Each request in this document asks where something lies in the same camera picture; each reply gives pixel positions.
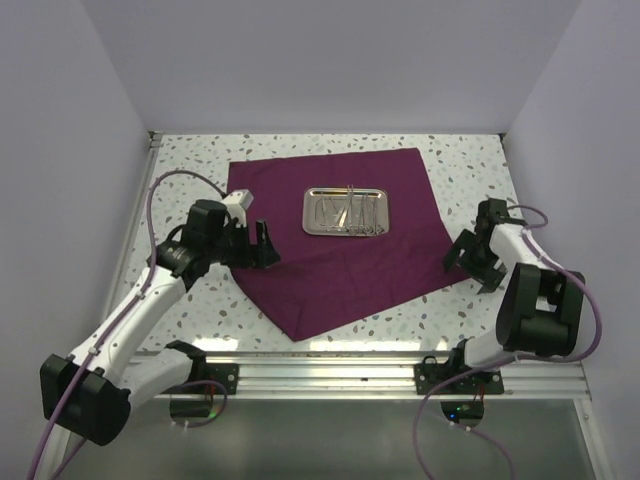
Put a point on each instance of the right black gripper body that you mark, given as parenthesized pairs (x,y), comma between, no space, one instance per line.
(482,261)

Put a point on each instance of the purple surgical cloth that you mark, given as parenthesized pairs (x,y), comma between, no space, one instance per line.
(322,282)

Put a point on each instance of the steel instrument tray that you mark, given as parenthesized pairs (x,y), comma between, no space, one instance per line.
(312,222)

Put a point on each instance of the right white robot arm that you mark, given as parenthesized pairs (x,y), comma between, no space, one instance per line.
(540,313)

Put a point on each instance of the wide steel tweezers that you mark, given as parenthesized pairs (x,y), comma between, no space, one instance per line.
(343,216)

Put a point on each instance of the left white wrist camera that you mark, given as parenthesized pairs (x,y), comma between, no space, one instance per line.
(237,203)

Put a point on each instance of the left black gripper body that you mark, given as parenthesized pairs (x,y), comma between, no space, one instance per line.
(232,247)

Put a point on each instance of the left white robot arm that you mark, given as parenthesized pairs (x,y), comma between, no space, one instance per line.
(93,390)

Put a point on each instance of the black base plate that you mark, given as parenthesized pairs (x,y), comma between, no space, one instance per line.
(430,373)
(227,374)

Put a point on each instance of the steel forceps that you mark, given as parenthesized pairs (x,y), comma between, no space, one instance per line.
(356,225)

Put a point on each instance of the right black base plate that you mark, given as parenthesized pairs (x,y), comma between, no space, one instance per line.
(430,373)

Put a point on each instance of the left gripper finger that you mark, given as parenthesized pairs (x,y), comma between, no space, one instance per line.
(264,256)
(262,234)

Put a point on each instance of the thin steel tweezers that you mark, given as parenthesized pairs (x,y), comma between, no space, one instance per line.
(326,215)

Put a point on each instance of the aluminium mounting rail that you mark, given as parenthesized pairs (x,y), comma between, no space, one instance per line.
(382,376)

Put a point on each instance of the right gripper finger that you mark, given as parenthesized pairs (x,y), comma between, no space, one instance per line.
(455,253)
(491,280)

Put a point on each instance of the steel scissors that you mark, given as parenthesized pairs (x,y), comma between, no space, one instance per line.
(371,225)

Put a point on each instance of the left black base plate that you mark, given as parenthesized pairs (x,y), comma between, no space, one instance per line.
(227,374)

